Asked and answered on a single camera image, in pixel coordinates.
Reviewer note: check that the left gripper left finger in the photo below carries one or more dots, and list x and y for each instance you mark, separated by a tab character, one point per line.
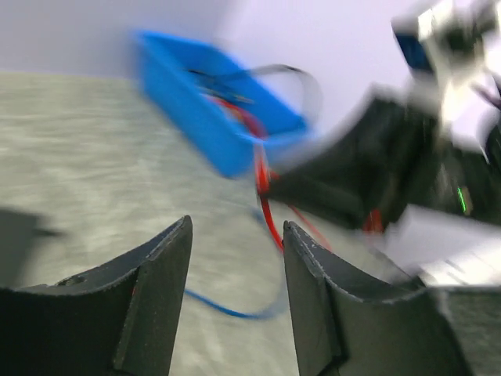
119	318

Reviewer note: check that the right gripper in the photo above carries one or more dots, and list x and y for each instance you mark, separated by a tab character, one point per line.
368	168

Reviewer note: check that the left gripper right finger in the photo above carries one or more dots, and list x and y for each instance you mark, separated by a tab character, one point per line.
346	322

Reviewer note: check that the black network switch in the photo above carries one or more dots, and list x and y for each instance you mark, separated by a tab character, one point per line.
20	234

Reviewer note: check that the blue plastic bin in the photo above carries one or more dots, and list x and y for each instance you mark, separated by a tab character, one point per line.
173	73

